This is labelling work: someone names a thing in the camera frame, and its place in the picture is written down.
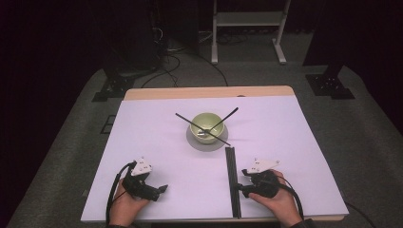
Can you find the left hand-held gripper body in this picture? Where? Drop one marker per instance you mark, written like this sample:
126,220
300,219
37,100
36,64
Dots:
139,186

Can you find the black stand base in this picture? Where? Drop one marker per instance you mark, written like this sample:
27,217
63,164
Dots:
114,85
329,85

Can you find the person's left hand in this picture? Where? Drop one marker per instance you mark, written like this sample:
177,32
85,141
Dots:
125,207

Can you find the black equipment cabinet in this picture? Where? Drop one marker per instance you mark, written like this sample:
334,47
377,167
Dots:
133,31

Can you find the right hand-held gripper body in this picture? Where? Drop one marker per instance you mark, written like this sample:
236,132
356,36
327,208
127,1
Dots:
266,185

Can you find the person's right hand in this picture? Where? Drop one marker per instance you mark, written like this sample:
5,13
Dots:
280,202

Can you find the pale green bowl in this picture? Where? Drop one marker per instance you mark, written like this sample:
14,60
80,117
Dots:
206,119

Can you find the white metal stand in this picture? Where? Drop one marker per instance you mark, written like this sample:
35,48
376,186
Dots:
250,18

